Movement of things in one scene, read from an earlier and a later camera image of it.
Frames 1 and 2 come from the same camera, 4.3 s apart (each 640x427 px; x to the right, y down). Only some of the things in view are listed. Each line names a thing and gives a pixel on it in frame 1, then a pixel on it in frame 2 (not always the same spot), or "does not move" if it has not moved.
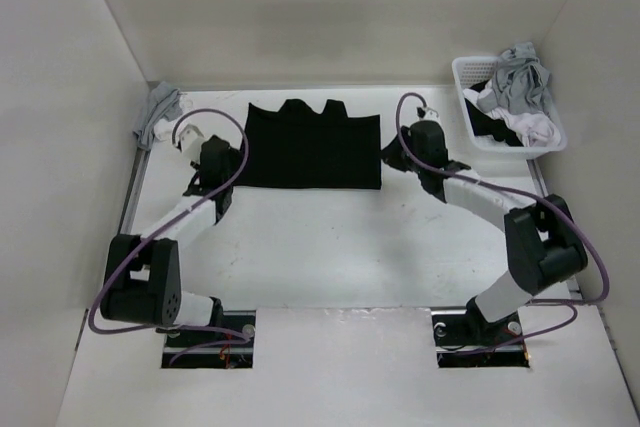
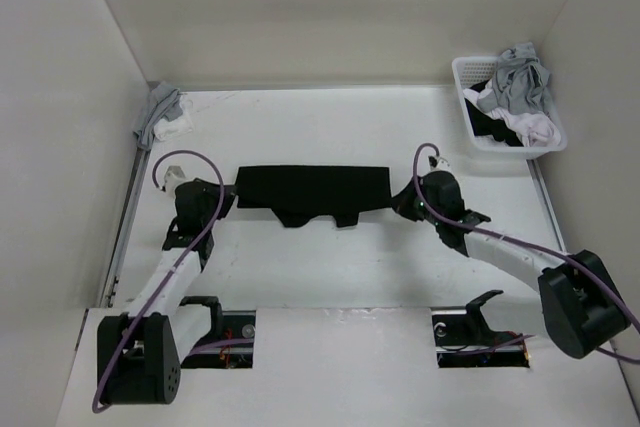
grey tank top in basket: (521, 83) does not move
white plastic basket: (472, 70) does not move
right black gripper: (391, 155) to (402, 202)
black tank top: (297, 147) to (297, 194)
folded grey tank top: (163, 103) does not move
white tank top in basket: (537, 130) does not move
